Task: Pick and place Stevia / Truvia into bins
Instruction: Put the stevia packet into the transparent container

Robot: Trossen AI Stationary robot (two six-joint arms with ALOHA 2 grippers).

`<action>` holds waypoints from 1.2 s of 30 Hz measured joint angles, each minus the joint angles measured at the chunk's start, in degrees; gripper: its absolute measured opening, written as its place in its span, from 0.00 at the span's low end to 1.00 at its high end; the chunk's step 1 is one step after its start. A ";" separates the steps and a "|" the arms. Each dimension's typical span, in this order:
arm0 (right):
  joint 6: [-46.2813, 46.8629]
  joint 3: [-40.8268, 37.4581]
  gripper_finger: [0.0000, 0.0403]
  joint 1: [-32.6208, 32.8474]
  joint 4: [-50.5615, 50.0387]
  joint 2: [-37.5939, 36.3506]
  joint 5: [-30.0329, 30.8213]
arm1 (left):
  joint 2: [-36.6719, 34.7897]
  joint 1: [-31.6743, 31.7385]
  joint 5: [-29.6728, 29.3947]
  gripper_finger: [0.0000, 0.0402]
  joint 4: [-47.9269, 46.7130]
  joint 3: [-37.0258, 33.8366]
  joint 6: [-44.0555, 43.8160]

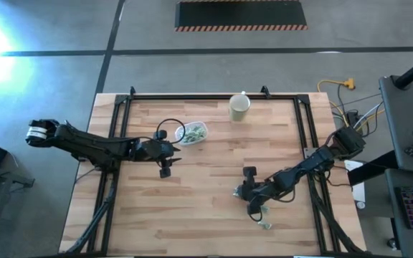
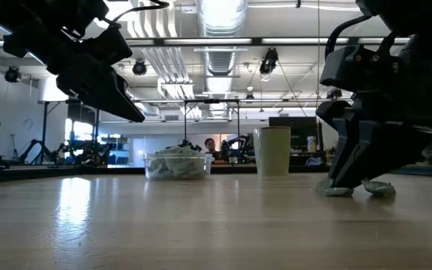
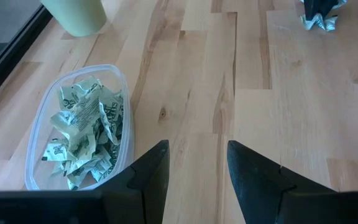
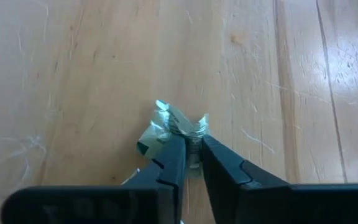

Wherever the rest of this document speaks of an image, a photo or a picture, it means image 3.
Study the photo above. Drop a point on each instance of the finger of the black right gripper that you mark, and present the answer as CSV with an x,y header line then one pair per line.
x,y
329,6
311,7

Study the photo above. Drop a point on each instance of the clear plastic container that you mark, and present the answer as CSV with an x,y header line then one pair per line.
x,y
42,102

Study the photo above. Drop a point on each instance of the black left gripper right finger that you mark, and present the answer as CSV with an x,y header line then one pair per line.
x,y
259,186

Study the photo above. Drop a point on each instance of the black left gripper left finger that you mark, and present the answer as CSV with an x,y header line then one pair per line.
x,y
152,186

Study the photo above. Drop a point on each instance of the pale green paper cup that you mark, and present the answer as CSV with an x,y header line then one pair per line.
x,y
73,15

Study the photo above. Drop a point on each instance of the black metal table frame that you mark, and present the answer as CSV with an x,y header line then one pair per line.
x,y
11,59

